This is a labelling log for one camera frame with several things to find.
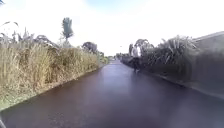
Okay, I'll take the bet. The person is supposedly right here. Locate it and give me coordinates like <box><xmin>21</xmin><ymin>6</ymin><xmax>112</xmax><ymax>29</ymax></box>
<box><xmin>130</xmin><ymin>43</ymin><xmax>142</xmax><ymax>73</ymax></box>

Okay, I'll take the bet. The dark round tree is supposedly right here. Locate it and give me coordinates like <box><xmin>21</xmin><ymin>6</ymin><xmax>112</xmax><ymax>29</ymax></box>
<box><xmin>81</xmin><ymin>41</ymin><xmax>99</xmax><ymax>54</ymax></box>

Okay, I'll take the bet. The dark asphalt path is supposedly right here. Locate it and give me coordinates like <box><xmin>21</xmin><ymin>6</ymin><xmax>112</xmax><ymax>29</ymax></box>
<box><xmin>0</xmin><ymin>59</ymin><xmax>224</xmax><ymax>128</ymax></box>

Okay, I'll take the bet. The row of flax bushes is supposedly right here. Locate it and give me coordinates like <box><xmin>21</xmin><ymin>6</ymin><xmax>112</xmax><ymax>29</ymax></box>
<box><xmin>120</xmin><ymin>34</ymin><xmax>201</xmax><ymax>79</ymax></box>

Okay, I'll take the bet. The tall slim tree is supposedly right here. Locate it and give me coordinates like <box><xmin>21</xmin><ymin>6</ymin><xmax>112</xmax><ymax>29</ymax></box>
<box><xmin>61</xmin><ymin>17</ymin><xmax>75</xmax><ymax>43</ymax></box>

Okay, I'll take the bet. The tall dry grass bank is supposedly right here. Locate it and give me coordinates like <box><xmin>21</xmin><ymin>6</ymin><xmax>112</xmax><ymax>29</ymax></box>
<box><xmin>0</xmin><ymin>31</ymin><xmax>109</xmax><ymax>101</ymax></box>

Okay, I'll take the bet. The grass verge strip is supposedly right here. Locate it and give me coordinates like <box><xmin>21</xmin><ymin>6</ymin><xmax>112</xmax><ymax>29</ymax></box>
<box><xmin>0</xmin><ymin>64</ymin><xmax>108</xmax><ymax>112</ymax></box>

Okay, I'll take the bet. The grey wall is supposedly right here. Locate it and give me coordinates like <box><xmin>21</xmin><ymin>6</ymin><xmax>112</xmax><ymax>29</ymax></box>
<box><xmin>186</xmin><ymin>30</ymin><xmax>224</xmax><ymax>96</ymax></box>

